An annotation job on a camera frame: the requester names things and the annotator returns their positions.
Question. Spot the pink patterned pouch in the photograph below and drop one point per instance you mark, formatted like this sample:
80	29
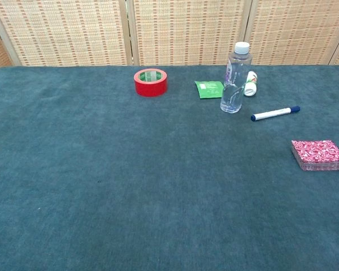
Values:
316	153

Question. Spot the red tape roll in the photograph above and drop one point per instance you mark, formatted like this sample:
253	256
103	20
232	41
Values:
151	89

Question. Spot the teal felt table cover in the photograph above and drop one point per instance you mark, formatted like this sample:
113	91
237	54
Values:
130	169

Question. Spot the green foil packet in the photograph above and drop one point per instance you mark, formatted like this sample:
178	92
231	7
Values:
207	89

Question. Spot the clear plastic water bottle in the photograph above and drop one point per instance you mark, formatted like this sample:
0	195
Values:
234	84

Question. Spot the small white drink bottle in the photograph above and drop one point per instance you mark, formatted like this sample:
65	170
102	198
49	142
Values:
251	89

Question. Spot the white marker blue cap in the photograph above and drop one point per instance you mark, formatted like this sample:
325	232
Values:
271	114

